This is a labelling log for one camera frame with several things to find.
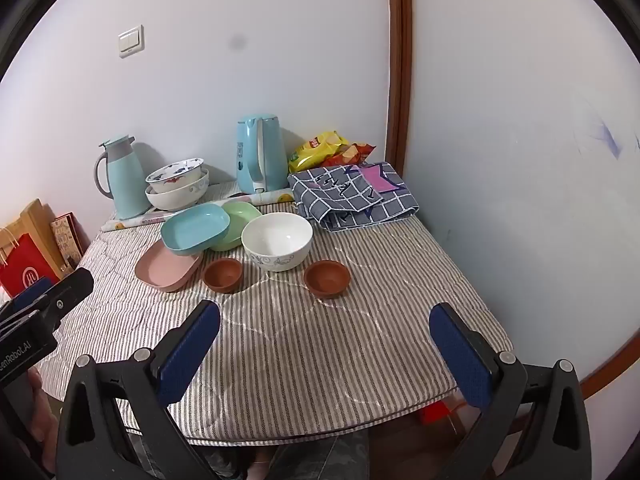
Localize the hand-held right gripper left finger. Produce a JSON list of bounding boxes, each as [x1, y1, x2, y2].
[[56, 300, 236, 480]]

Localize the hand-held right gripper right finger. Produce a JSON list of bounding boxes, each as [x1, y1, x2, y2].
[[429, 302, 593, 480]]

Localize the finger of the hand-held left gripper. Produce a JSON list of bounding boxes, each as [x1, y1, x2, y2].
[[35, 268, 95, 331], [0, 278, 55, 323]]

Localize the small brown clay bowl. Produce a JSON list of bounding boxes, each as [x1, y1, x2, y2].
[[303, 260, 351, 300], [202, 258, 244, 294]]

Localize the pink plate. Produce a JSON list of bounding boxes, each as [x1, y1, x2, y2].
[[134, 239, 205, 292]]

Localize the light blue plate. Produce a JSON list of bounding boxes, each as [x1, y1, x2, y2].
[[160, 203, 231, 253]]

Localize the white ceramic bowl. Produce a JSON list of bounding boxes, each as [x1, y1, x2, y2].
[[241, 212, 314, 273]]

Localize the light green plate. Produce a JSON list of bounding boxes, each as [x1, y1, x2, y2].
[[210, 201, 263, 252]]

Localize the person's left hand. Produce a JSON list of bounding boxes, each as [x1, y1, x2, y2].
[[27, 370, 58, 463]]

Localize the red paper bag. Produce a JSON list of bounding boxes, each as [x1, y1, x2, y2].
[[0, 232, 61, 301]]

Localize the patterned gift box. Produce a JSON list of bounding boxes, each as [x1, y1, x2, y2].
[[49, 212, 83, 271]]

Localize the red object under table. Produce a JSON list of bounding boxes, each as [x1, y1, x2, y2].
[[417, 400, 468, 428]]

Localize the brown paper bag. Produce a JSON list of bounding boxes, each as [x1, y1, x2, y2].
[[19, 199, 68, 281]]

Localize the striped quilted mat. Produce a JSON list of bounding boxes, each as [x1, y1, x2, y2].
[[37, 180, 516, 443]]

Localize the light blue thermos jug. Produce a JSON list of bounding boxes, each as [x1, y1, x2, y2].
[[95, 136, 151, 220]]

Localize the white bowl with grey swirls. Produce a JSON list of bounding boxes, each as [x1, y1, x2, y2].
[[145, 169, 210, 212]]

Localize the brown wooden baseboard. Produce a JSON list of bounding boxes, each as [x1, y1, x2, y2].
[[580, 330, 640, 402]]

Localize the bowl with blue red pattern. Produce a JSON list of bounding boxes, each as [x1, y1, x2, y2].
[[145, 158, 206, 195]]

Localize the grey checked cloth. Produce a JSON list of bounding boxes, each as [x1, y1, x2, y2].
[[287, 161, 420, 232]]

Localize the light blue electric kettle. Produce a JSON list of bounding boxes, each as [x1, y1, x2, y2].
[[236, 114, 290, 195]]

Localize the red chip bag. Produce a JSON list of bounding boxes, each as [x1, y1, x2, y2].
[[325, 141, 377, 168]]

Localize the yellow chip bag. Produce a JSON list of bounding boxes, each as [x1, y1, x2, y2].
[[288, 131, 351, 175]]

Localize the white light switch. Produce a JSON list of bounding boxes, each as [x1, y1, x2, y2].
[[118, 25, 146, 59]]

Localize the brown wooden door frame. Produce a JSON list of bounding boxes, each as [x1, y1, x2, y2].
[[386, 0, 412, 181]]

